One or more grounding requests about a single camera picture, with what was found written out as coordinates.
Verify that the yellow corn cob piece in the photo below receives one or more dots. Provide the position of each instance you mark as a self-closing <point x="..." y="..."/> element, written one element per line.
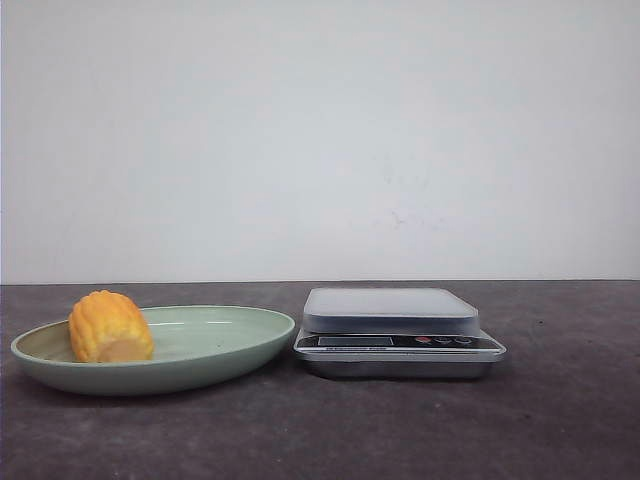
<point x="108" y="327"/>

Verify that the silver digital kitchen scale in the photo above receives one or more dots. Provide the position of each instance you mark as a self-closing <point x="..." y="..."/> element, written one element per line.
<point x="398" y="332"/>

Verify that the light green oval plate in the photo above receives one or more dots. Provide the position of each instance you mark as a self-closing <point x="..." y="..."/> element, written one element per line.
<point x="195" y="346"/>

